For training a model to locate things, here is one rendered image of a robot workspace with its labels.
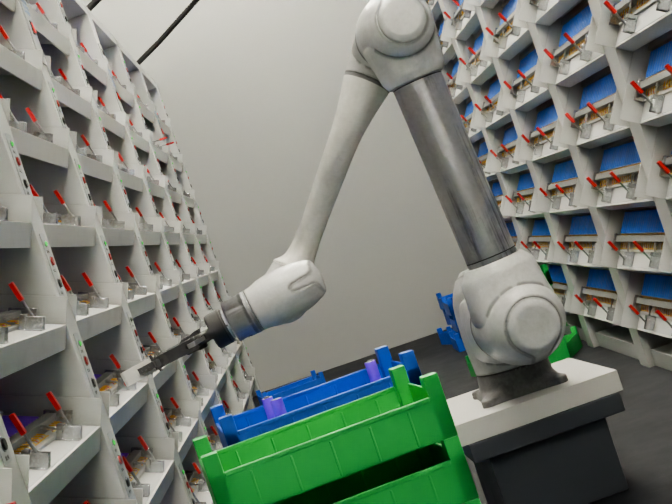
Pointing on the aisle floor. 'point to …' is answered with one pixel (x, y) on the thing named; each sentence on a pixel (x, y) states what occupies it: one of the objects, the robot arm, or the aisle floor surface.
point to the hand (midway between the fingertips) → (139, 371)
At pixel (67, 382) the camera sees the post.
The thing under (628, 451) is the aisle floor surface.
